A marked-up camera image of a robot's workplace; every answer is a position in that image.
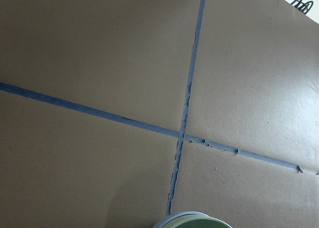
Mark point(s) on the blue bowl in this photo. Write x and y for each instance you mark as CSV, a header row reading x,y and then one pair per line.
x,y
174,216

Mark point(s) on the green bowl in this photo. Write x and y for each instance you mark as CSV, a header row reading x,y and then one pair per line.
x,y
192,221

